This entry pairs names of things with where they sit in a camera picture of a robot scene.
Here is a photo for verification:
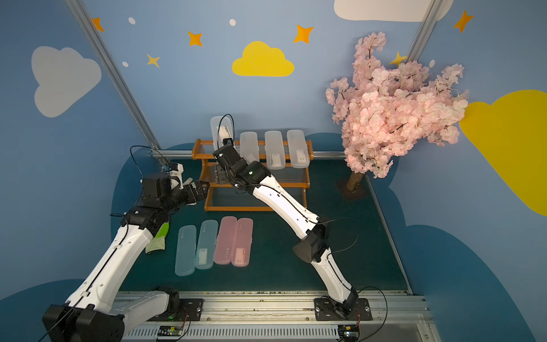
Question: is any aluminium front rail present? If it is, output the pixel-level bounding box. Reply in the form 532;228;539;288
122;291;442;341

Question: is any aluminium frame post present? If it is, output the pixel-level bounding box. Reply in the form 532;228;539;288
407;0;445;61
65;0;161;150

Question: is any pink pencil case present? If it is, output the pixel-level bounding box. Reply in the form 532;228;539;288
232;218;254;267
213;216;238;265

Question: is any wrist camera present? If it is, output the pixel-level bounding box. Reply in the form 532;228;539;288
219;127;234;147
168;162;184;190

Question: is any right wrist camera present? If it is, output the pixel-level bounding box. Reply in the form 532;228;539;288
219;127;234;147

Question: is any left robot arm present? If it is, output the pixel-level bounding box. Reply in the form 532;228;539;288
42;171;209;341

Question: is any circuit board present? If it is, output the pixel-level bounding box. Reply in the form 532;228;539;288
338;325;360;342
157;326;184;339

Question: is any right blue pencil case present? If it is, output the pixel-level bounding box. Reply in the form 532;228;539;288
195;219;219;270

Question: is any aluminium frame post left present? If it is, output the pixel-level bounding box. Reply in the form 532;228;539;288
65;0;161;150

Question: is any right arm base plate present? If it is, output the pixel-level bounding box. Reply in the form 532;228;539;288
313;296;373;321

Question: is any blue pencil case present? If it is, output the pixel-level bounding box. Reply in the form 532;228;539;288
175;225;197;276
195;219;219;270

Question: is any white cotton work glove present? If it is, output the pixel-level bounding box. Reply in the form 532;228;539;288
183;181;203;205

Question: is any green black work glove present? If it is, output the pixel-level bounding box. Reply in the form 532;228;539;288
145;222;170;255

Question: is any aluminium rail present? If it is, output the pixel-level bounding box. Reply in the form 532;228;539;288
150;150;346;161
122;291;442;341

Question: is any aluminium back rail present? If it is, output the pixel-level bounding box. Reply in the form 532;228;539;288
150;150;346;161

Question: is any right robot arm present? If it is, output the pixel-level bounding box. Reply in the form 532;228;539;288
213;138;358;319

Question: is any right circuit board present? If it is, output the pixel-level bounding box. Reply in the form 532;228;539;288
338;325;360;342

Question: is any left circuit board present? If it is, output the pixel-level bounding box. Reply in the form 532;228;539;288
157;326;184;339

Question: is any pink cherry blossom tree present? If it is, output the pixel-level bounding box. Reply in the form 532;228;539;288
326;32;469;178

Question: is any clear pencil case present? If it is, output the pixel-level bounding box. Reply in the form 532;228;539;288
239;132;260;164
287;130;310;169
210;113;235;150
264;131;286;170

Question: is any left blue pencil case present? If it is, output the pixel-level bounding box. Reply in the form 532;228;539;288
175;225;197;276

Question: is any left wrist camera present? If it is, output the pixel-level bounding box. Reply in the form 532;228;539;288
168;162;184;190

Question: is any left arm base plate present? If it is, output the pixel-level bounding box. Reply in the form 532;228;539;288
148;299;204;323

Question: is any aluminium frame post right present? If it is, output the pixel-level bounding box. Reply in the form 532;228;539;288
407;0;445;61

